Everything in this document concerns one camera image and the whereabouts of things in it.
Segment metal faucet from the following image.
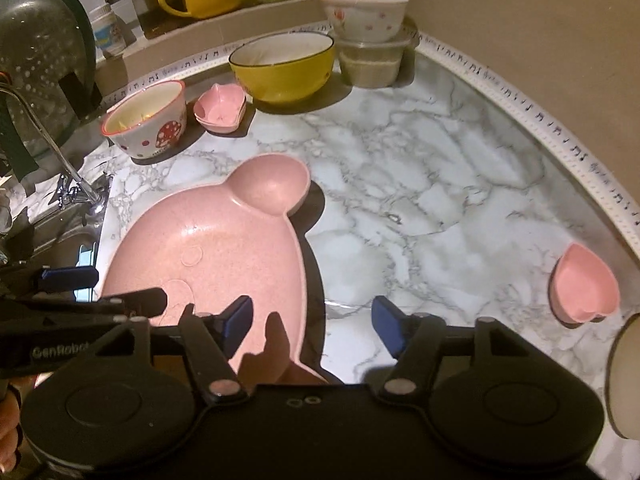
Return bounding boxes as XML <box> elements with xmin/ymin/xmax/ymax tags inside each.
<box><xmin>0</xmin><ymin>82</ymin><xmax>109</xmax><ymax>214</ymax></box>

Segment mushroom print bowl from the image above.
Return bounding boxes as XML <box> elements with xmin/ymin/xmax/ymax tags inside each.
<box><xmin>101</xmin><ymin>80</ymin><xmax>189</xmax><ymax>161</ymax></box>

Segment white floral bowl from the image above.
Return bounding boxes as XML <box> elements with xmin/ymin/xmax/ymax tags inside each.
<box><xmin>319</xmin><ymin>0</ymin><xmax>410</xmax><ymax>44</ymax></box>

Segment person's left hand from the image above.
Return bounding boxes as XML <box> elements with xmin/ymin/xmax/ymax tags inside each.
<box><xmin>0</xmin><ymin>387</ymin><xmax>23</xmax><ymax>468</ymax></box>

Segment clear plastic container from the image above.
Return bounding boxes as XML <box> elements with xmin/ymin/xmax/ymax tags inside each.
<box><xmin>332</xmin><ymin>22</ymin><xmax>419</xmax><ymax>89</ymax></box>

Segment pink heart dish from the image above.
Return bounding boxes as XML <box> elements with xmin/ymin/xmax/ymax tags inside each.
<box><xmin>548</xmin><ymin>242</ymin><xmax>621</xmax><ymax>325</ymax></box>

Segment yellow bowl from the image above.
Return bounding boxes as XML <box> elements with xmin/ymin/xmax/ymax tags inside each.
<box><xmin>228</xmin><ymin>31</ymin><xmax>336</xmax><ymax>104</ymax></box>

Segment white patterned sealing strip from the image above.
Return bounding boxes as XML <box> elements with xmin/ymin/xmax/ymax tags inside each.
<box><xmin>100</xmin><ymin>20</ymin><xmax>640</xmax><ymax>256</ymax></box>

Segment metal colander green rim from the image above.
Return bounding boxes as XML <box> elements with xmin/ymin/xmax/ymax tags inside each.
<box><xmin>0</xmin><ymin>0</ymin><xmax>104</xmax><ymax>183</ymax></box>

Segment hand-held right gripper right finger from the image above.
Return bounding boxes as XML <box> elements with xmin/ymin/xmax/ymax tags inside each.
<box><xmin>372</xmin><ymin>296</ymin><xmax>551</xmax><ymax>406</ymax></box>

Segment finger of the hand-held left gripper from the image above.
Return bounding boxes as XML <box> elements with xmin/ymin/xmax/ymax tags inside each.
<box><xmin>75</xmin><ymin>287</ymin><xmax>168</xmax><ymax>318</ymax></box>
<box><xmin>30</xmin><ymin>266</ymin><xmax>101</xmax><ymax>293</ymax></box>

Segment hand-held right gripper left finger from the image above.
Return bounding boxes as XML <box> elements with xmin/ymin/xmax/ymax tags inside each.
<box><xmin>87</xmin><ymin>296</ymin><xmax>252</xmax><ymax>406</ymax></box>

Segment small white bottle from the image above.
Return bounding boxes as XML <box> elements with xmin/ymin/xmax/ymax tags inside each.
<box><xmin>90</xmin><ymin>2</ymin><xmax>127</xmax><ymax>59</ymax></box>

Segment pink flower dish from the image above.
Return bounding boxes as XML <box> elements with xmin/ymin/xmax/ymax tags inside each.
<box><xmin>192</xmin><ymin>83</ymin><xmax>249</xmax><ymax>135</ymax></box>

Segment dark glass jar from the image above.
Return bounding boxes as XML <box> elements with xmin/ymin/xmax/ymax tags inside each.
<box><xmin>131</xmin><ymin>0</ymin><xmax>176</xmax><ymax>38</ymax></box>

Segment pink bear plate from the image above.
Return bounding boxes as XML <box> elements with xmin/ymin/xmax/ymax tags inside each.
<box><xmin>99</xmin><ymin>154</ymin><xmax>332</xmax><ymax>387</ymax></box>

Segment cream bowl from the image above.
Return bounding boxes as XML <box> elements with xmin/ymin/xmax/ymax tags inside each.
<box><xmin>604</xmin><ymin>311</ymin><xmax>640</xmax><ymax>442</ymax></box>

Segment metal sink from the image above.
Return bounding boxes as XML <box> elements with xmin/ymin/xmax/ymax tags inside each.
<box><xmin>30</xmin><ymin>175</ymin><xmax>108</xmax><ymax>306</ymax></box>

